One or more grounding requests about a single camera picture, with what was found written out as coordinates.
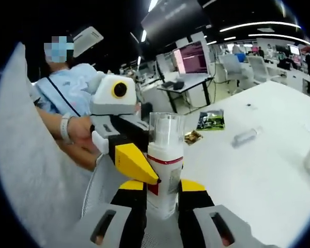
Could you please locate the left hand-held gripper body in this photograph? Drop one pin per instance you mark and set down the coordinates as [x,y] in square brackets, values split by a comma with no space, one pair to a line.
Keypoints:
[106,95]

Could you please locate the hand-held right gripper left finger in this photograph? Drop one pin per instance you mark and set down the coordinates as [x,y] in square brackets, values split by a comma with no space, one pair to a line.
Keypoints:
[113,224]

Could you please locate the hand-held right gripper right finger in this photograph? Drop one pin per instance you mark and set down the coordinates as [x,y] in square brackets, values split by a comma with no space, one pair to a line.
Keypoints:
[201,224]

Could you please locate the white skincare bottle clear cap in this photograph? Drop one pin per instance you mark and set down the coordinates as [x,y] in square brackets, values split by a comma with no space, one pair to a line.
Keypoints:
[165,168]

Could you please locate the small gold skincare sachet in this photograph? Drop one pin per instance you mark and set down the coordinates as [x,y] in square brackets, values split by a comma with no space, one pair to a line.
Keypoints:
[193,137]

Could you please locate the green black skincare sachet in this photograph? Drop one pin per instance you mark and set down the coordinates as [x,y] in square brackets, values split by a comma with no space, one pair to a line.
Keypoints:
[211,121]

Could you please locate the translucent white skincare tube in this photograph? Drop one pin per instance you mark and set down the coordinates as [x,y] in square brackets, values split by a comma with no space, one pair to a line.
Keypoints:
[248,137]

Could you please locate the person's left hand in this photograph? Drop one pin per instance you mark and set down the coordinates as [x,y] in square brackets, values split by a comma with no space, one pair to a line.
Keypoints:
[82,142]

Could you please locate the white wristband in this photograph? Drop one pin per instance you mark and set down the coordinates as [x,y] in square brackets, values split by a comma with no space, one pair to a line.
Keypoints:
[66,129]

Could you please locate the ceiling air conditioner unit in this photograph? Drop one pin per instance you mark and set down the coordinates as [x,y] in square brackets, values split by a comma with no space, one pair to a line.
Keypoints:
[89,40]

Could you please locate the purple screen monitor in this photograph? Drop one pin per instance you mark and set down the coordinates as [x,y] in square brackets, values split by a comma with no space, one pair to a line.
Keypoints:
[191,58]

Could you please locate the large black hanging screen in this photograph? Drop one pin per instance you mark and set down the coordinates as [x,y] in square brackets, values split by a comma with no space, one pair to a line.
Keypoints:
[175,18]

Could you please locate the operator in light blue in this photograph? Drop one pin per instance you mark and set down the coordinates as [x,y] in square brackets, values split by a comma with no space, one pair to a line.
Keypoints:
[23,168]

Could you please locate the white office chair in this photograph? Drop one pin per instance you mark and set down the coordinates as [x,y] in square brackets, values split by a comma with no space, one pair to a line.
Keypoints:
[258,68]
[231,67]

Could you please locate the straight ceiling light strip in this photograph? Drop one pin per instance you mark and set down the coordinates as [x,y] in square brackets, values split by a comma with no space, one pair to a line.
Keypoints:
[279,36]
[261,24]

